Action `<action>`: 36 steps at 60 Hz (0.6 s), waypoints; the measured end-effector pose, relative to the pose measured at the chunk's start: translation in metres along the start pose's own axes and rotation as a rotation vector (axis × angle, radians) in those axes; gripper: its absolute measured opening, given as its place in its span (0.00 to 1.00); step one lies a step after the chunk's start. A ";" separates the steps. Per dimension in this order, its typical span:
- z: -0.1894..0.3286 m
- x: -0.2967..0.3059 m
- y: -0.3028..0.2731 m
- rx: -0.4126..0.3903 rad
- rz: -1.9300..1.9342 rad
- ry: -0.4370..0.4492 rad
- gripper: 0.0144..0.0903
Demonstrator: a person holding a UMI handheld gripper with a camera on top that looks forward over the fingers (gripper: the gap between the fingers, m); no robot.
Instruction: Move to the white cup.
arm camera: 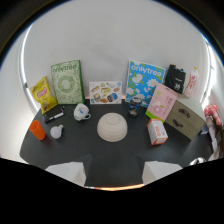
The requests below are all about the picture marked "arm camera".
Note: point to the white and orange small box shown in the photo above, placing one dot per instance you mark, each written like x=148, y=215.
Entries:
x=157, y=131

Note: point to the black notebook with pen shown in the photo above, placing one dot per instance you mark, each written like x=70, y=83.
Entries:
x=53, y=114

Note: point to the food picture card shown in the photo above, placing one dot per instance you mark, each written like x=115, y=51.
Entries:
x=105, y=93

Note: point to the white printed cup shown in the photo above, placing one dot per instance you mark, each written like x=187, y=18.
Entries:
x=80, y=111

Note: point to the black bag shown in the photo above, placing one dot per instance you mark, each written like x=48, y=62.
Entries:
x=175, y=78

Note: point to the blue onlytree book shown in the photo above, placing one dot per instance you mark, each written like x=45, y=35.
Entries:
x=144, y=81

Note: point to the beige drawer box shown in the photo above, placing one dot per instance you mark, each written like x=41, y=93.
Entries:
x=185, y=118

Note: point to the orange plastic cup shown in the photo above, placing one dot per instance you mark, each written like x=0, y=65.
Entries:
x=37, y=130

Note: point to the red patterned cloth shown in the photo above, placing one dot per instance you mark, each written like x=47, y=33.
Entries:
x=213, y=113

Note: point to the yellow chips bag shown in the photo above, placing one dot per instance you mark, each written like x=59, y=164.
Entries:
x=43, y=93

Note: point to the cream ribbed upturned bowl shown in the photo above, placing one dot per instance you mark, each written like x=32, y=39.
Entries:
x=112, y=127

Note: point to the pink and green box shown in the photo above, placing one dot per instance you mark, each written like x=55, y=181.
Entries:
x=161, y=102

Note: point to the white light bulb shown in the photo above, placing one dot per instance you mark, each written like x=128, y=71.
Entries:
x=56, y=131

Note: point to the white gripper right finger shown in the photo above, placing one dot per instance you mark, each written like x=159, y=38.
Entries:
x=156, y=169

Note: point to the green onlytree book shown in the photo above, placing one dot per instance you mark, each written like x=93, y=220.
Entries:
x=67, y=82

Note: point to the dark drink can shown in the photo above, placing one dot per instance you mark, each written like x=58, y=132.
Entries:
x=134, y=106

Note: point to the white and red bottle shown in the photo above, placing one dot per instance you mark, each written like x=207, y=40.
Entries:
x=191, y=81

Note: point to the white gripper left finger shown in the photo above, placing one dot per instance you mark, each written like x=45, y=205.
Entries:
x=68, y=170

